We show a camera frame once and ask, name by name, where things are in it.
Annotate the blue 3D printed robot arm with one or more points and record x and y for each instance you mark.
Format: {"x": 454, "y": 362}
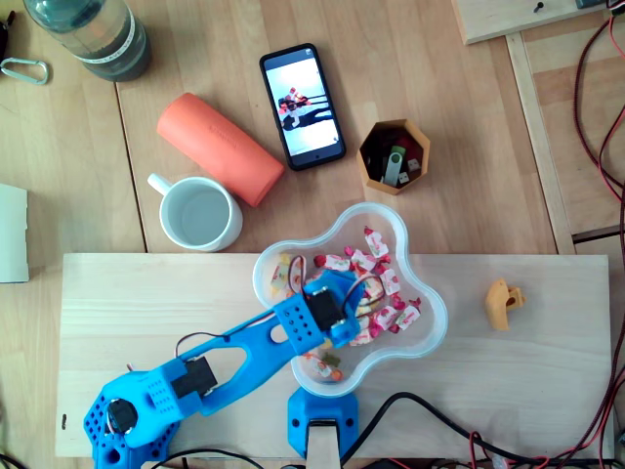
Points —
{"x": 254, "y": 352}

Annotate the pink white wrapped candy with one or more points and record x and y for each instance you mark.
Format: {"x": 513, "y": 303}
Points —
{"x": 375, "y": 243}
{"x": 375, "y": 292}
{"x": 363, "y": 260}
{"x": 334, "y": 262}
{"x": 363, "y": 337}
{"x": 383, "y": 266}
{"x": 396, "y": 303}
{"x": 386, "y": 317}
{"x": 407, "y": 316}
{"x": 390, "y": 282}

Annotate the yellow wrapped candy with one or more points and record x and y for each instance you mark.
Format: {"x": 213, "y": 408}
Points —
{"x": 283, "y": 258}
{"x": 367, "y": 309}

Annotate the orange white wrapped candy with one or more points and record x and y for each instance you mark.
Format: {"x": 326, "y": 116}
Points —
{"x": 321, "y": 367}
{"x": 279, "y": 281}
{"x": 337, "y": 375}

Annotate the yellow hexagonal printed cup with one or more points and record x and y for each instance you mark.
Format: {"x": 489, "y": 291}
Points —
{"x": 378, "y": 187}

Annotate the black USB stick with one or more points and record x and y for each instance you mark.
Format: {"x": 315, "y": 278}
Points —
{"x": 372, "y": 158}

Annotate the green silver USB stick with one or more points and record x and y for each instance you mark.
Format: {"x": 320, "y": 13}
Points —
{"x": 393, "y": 168}

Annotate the white ceramic mug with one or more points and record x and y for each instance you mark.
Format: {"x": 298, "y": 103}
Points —
{"x": 200, "y": 215}

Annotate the green wrapped candy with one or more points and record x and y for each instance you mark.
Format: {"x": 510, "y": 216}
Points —
{"x": 331, "y": 360}

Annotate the black smartphone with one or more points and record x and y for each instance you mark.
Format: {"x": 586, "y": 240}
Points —
{"x": 303, "y": 107}

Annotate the orange foam roller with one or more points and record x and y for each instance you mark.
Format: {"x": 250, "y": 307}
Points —
{"x": 220, "y": 146}

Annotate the red USB stick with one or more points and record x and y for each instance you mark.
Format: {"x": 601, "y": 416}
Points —
{"x": 407, "y": 143}

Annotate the Haribo plastic candy tub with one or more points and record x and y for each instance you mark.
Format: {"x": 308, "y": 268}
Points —
{"x": 429, "y": 312}

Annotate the light wooden base board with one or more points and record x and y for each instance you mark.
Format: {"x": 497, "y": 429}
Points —
{"x": 146, "y": 293}

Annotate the yellow 3D printed part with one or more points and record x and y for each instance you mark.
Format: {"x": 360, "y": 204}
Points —
{"x": 498, "y": 303}

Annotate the clear plastic water bottle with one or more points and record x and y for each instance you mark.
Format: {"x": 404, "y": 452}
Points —
{"x": 97, "y": 39}

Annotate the light wooden plank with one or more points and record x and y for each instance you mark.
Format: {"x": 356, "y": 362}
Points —
{"x": 512, "y": 19}

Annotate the white box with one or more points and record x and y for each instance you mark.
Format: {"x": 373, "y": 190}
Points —
{"x": 12, "y": 234}

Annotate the black screw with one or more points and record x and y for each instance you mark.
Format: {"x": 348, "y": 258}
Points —
{"x": 538, "y": 6}

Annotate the silver carabiner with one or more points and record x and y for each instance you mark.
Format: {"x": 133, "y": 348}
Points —
{"x": 24, "y": 60}

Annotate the grey device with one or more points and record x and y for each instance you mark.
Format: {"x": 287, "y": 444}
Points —
{"x": 591, "y": 3}

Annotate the blue printed post base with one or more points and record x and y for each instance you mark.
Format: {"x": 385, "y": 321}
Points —
{"x": 298, "y": 415}

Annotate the light wooden post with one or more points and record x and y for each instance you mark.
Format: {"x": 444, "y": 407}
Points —
{"x": 322, "y": 449}

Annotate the light wooden frame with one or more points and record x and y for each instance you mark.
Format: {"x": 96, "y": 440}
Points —
{"x": 537, "y": 146}

